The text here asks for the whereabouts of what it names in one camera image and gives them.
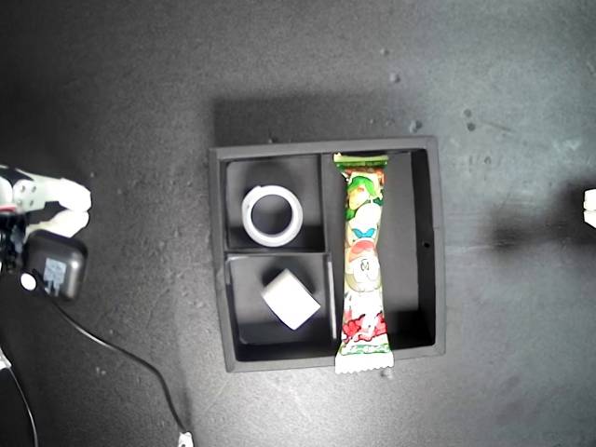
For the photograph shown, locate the white tape roll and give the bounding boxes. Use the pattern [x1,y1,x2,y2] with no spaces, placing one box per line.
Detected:
[260,268,322,332]
[240,184,305,248]

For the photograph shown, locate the green printed snack bar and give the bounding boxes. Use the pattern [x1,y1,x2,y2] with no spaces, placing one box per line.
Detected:
[332,152,396,376]

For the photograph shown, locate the black tray with wells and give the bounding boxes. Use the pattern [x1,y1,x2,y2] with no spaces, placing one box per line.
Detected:
[208,134,448,373]

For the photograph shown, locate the thin grey cable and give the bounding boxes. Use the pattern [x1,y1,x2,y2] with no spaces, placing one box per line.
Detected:
[0,346,39,447]

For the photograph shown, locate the black camera cable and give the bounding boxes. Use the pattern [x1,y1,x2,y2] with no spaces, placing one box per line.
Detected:
[46,295,195,447]

